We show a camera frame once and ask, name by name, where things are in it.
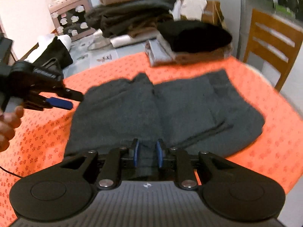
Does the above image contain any dark grey long-sleeve garment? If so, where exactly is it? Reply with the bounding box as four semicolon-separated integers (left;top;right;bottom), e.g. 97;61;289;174
64;70;265;176

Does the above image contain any pile of dark clothes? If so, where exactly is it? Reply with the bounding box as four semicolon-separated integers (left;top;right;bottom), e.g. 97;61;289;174
85;0;177;38

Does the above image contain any person's left hand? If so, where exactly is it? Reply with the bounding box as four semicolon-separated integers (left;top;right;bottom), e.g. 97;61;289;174
0;106;24;152

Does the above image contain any white folded cloth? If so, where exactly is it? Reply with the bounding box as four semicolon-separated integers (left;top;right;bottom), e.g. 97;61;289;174
25;34;71;63

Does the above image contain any black folded garment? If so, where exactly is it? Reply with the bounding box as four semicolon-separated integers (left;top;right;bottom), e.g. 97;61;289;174
33;36;73;70

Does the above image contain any orange flower-pattern mat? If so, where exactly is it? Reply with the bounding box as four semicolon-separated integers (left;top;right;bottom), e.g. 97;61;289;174
1;53;302;226

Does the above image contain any pink box with cups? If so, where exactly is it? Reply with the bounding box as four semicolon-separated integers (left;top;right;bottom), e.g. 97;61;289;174
48;0;95;41

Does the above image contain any grey folded garment under stack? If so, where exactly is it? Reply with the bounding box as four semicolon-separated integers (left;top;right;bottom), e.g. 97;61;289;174
145;34;233;67

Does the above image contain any black folded sweater stack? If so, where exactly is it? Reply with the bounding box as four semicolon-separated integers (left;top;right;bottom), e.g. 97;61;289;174
157;20;233;53

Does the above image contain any brown wooden chair right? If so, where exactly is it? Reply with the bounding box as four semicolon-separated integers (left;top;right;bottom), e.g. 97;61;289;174
243;8;302;91

